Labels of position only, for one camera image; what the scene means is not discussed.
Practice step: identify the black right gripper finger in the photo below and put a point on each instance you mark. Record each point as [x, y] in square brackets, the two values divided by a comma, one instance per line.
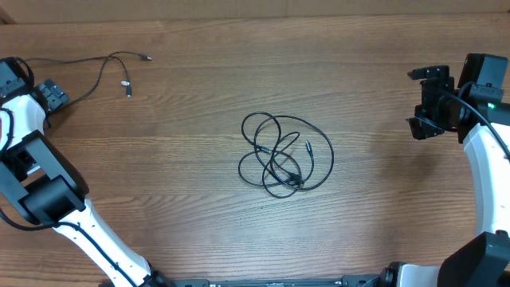
[437, 71]
[422, 129]

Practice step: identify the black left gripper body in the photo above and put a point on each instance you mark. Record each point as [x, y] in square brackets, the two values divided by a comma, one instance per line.
[54, 92]

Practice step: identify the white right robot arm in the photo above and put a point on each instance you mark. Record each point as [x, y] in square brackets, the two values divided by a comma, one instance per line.
[473, 107]

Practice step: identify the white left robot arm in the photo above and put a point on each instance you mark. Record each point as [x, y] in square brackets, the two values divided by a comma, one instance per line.
[46, 189]

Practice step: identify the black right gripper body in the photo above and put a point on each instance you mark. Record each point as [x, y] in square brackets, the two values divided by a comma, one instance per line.
[437, 100]

